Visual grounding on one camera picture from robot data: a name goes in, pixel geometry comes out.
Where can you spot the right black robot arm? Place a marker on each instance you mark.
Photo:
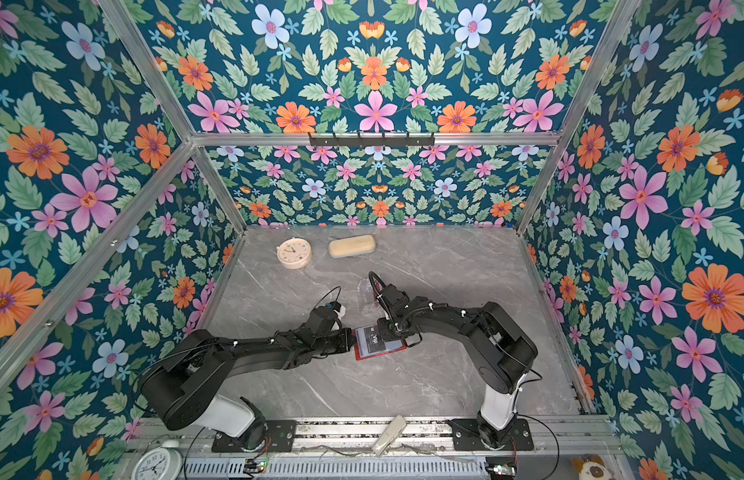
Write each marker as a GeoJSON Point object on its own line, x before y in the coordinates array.
{"type": "Point", "coordinates": [501, 352]}

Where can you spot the black credit card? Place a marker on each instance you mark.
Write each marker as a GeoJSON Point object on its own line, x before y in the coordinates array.
{"type": "Point", "coordinates": [369, 342]}

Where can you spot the black hook rail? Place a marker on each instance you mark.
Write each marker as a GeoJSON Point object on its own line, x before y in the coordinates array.
{"type": "Point", "coordinates": [359, 140]}

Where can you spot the white remote control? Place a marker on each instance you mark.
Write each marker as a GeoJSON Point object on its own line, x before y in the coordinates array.
{"type": "Point", "coordinates": [391, 433]}

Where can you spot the plush toy animal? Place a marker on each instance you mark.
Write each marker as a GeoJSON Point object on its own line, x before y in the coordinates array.
{"type": "Point", "coordinates": [592, 467]}

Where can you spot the pink round clock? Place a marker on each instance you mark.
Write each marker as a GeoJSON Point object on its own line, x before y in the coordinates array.
{"type": "Point", "coordinates": [295, 253]}

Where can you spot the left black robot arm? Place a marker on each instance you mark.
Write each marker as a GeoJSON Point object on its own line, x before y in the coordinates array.
{"type": "Point", "coordinates": [183, 389]}

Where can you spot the red card holder wallet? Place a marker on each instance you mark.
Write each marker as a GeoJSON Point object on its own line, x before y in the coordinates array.
{"type": "Point", "coordinates": [392, 347]}

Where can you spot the white alarm clock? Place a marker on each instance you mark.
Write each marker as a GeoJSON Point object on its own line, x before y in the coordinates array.
{"type": "Point", "coordinates": [158, 464]}

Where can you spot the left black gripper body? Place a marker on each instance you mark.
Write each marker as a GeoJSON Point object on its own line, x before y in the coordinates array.
{"type": "Point", "coordinates": [337, 343]}

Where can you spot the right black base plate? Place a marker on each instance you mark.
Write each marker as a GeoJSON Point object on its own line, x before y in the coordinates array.
{"type": "Point", "coordinates": [471, 435]}

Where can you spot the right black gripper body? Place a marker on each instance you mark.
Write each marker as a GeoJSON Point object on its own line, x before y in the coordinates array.
{"type": "Point", "coordinates": [388, 330]}

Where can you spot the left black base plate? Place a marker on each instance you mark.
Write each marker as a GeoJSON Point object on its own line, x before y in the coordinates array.
{"type": "Point", "coordinates": [269, 435]}

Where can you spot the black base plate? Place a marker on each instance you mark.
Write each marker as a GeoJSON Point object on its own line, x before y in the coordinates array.
{"type": "Point", "coordinates": [471, 435]}
{"type": "Point", "coordinates": [269, 435]}

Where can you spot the white perforated cable duct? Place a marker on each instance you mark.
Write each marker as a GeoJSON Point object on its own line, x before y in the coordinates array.
{"type": "Point", "coordinates": [334, 468]}

